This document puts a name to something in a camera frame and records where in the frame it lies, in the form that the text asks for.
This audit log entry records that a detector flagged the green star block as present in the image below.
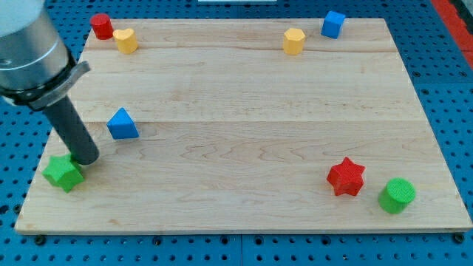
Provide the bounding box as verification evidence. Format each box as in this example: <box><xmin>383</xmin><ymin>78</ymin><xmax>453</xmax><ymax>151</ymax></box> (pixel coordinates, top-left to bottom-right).
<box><xmin>41</xmin><ymin>154</ymin><xmax>85</xmax><ymax>193</ymax></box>

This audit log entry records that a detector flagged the blue cube block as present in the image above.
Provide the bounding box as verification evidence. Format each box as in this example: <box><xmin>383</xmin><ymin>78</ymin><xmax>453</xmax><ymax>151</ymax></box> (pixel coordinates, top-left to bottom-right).
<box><xmin>321</xmin><ymin>10</ymin><xmax>346</xmax><ymax>39</ymax></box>

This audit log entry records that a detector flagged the red cylinder block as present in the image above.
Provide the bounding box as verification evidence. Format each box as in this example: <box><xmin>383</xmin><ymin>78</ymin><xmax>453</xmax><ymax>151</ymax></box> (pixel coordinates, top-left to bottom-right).
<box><xmin>89</xmin><ymin>13</ymin><xmax>114</xmax><ymax>40</ymax></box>

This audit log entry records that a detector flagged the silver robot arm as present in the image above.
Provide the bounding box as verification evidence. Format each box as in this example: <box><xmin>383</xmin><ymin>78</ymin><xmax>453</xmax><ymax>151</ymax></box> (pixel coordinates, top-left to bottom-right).
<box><xmin>1</xmin><ymin>0</ymin><xmax>99</xmax><ymax>165</ymax></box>

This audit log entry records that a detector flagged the yellow heart block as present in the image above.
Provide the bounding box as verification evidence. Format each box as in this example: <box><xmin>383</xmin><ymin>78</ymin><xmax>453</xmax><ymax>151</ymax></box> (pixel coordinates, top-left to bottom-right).
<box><xmin>113</xmin><ymin>28</ymin><xmax>138</xmax><ymax>55</ymax></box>

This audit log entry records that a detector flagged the red star block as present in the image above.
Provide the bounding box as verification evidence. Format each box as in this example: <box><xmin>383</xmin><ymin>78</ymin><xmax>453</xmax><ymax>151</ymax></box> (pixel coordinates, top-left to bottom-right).
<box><xmin>327</xmin><ymin>157</ymin><xmax>366</xmax><ymax>197</ymax></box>

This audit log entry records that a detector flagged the light wooden board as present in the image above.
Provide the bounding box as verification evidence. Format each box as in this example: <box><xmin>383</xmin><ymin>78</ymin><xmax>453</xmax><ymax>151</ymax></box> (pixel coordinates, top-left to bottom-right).
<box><xmin>16</xmin><ymin>18</ymin><xmax>472</xmax><ymax>235</ymax></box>

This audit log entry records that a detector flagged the blue triangle block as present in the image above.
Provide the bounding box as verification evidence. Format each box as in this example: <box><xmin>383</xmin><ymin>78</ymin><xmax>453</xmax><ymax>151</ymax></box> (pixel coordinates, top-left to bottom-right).
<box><xmin>106</xmin><ymin>107</ymin><xmax>139</xmax><ymax>140</ymax></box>

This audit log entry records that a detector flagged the green cylinder block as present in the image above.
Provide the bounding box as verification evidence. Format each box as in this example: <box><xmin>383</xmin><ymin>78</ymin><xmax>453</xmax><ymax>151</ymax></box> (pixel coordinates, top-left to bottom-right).
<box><xmin>378</xmin><ymin>177</ymin><xmax>416</xmax><ymax>214</ymax></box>

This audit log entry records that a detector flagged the yellow octagon block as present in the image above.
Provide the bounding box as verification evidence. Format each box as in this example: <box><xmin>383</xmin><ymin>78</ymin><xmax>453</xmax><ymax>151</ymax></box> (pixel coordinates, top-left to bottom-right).
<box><xmin>282</xmin><ymin>28</ymin><xmax>306</xmax><ymax>55</ymax></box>

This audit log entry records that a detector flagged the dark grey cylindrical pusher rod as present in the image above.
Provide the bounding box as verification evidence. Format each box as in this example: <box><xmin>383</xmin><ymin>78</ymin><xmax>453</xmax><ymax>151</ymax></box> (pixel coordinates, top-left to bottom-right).
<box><xmin>44</xmin><ymin>96</ymin><xmax>100</xmax><ymax>165</ymax></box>

